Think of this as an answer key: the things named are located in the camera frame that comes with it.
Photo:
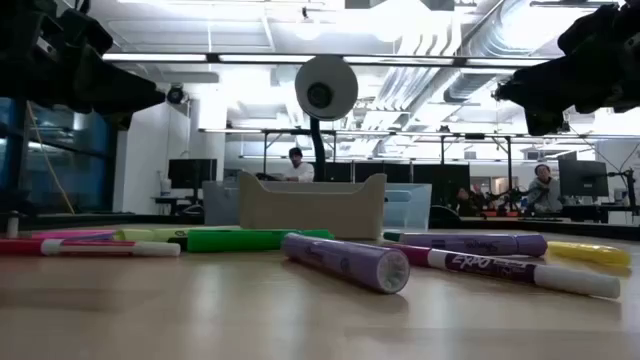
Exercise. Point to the pink highlighter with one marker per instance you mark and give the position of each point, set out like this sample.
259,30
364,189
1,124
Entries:
60,233

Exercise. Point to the slim purple highlighter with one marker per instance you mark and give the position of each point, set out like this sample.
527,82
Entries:
102,237

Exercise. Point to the small white post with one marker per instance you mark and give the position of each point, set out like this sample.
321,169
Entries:
12,225

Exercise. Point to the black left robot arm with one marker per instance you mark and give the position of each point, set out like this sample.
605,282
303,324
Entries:
12,50

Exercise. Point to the white jug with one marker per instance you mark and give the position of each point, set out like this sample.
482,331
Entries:
165,186

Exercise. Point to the red Expo marker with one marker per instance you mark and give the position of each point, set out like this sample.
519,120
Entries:
90,248

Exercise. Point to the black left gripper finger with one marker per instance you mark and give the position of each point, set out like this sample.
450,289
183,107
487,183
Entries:
122,90
120,121

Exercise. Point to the purple Sharpie highlighter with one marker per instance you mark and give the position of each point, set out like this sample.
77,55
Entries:
340,261
475,244

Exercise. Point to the yellow highlighter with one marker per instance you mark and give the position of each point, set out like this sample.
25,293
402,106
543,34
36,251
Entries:
590,253

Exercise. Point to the bright green highlighter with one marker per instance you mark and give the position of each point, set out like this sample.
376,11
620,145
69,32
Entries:
240,240

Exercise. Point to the smoky transparent plastic bin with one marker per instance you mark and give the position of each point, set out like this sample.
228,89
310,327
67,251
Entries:
220,202

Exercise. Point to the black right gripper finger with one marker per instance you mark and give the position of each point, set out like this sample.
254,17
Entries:
545,122
540,90

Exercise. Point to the black hanging camera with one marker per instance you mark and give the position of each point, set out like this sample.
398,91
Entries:
176,95

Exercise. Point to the black equipment stand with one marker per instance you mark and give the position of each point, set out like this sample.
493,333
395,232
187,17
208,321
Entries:
631,195

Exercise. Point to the person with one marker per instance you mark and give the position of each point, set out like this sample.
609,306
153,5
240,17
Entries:
300,172
545,194

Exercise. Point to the grey opaque plastic bin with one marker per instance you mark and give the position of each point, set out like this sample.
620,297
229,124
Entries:
310,210

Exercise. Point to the black computer monitor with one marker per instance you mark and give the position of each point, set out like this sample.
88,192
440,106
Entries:
339,172
382,171
582,178
192,173
442,182

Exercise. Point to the clear transparent plastic bin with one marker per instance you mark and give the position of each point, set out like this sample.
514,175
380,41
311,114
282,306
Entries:
407,207

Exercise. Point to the black desk lamp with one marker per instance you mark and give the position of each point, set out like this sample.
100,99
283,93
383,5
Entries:
326,87

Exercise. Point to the pale green Sharpie highlighter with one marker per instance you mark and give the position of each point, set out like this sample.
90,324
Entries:
145,234

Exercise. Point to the purple Expo marker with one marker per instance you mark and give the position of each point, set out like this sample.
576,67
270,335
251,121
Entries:
500,268

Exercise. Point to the black overhead light bar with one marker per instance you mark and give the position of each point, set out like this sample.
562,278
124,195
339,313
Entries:
212,58

